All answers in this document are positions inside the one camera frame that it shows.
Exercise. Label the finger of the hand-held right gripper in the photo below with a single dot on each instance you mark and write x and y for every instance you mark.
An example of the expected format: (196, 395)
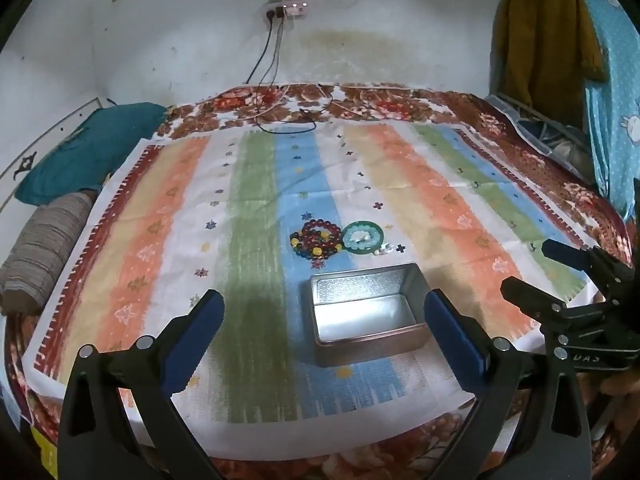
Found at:
(530, 300)
(567, 255)

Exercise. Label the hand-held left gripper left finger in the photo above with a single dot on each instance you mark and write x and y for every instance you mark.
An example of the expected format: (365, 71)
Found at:
(196, 339)

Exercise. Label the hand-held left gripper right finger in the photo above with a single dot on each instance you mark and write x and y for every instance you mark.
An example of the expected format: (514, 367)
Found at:
(450, 336)

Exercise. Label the metal tin box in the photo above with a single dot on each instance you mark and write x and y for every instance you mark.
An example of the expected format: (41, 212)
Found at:
(367, 315)

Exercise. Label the person's right hand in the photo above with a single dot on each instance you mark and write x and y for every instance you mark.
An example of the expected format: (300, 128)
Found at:
(619, 385)

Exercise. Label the striped pastel cloth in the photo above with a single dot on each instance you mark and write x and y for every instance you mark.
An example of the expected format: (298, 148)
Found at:
(165, 240)

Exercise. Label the metal rack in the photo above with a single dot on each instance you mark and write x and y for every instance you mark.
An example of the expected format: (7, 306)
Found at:
(550, 130)

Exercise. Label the blue dotted hanging cloth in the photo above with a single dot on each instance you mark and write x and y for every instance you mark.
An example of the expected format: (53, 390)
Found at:
(612, 85)

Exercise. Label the grey striped bolster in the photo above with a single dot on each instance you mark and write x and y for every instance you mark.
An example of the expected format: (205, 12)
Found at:
(45, 245)

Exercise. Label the teal pillow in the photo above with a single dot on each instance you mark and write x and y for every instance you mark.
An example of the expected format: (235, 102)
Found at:
(85, 155)

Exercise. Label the brown hanging jacket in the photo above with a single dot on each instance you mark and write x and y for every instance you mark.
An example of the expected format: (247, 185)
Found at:
(545, 35)

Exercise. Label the white framed board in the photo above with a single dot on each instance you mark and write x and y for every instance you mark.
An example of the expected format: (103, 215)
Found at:
(30, 150)

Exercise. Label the white power strip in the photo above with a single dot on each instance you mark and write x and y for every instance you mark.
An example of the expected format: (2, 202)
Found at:
(287, 10)

